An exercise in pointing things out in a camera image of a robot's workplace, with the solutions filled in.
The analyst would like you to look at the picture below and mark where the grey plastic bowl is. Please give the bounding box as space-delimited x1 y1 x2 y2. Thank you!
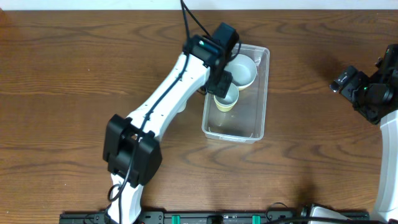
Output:
225 54 257 86

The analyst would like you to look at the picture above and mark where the yellow plastic bowl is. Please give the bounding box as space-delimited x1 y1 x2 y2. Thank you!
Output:
237 80 254 91

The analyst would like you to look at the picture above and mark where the grey-blue plastic cup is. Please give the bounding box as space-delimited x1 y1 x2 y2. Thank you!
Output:
215 83 239 106

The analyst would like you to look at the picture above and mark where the yellow plastic cup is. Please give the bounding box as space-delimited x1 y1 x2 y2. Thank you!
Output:
213 96 239 112

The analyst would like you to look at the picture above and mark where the white plastic cup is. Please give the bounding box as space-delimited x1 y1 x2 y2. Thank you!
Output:
177 101 187 113

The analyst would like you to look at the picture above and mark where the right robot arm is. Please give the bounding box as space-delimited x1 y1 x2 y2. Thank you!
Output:
330 66 397 222

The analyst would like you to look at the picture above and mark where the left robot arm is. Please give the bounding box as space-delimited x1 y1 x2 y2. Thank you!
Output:
103 35 241 223

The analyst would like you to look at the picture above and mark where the clear plastic container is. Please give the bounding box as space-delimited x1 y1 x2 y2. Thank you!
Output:
202 44 270 143

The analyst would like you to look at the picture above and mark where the black mounting rail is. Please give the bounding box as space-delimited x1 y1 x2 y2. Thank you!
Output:
58 210 371 224

